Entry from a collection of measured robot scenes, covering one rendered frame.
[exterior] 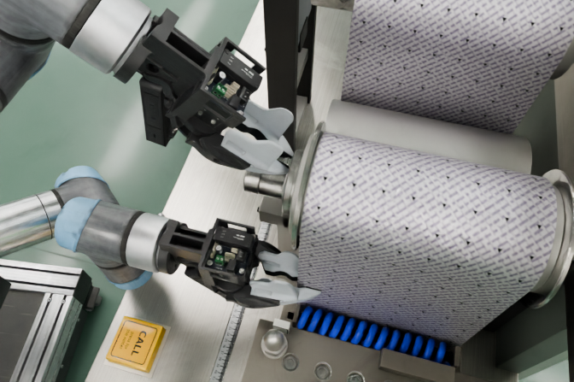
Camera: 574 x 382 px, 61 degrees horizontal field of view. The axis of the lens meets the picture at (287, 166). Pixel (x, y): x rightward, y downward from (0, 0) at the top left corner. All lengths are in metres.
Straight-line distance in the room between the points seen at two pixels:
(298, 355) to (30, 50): 0.49
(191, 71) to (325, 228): 0.20
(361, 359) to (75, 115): 1.95
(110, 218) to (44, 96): 1.91
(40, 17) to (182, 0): 2.41
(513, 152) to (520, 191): 0.14
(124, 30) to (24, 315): 1.40
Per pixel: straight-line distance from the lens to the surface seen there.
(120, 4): 0.47
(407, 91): 0.66
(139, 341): 0.85
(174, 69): 0.47
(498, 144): 0.65
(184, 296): 0.88
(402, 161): 0.50
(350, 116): 0.63
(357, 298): 0.65
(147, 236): 0.65
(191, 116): 0.50
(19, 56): 0.54
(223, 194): 0.95
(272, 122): 0.54
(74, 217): 0.70
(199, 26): 2.68
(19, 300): 1.80
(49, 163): 2.30
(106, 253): 0.69
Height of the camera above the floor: 1.72
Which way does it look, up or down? 57 degrees down
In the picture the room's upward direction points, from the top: straight up
